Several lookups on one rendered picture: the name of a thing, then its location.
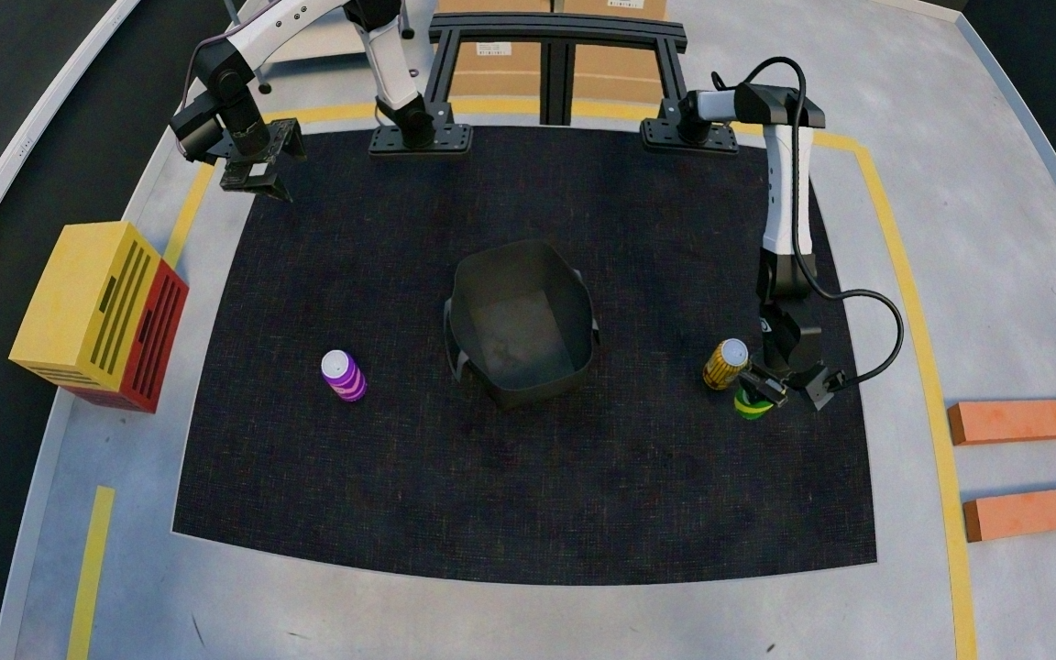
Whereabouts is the orange striped drink can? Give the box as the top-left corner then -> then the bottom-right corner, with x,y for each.
703,339 -> 748,390

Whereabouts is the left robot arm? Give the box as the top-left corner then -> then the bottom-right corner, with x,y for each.
643,82 -> 848,413

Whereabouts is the green and yellow drink can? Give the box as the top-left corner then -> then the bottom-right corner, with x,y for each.
734,379 -> 785,419

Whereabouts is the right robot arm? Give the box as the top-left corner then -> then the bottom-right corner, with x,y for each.
169,0 -> 471,166

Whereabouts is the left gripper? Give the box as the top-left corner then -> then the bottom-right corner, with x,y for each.
737,335 -> 796,407

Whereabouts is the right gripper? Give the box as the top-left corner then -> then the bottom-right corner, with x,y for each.
219,113 -> 307,203

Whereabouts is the purple drink can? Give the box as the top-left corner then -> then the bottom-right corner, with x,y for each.
322,350 -> 367,402

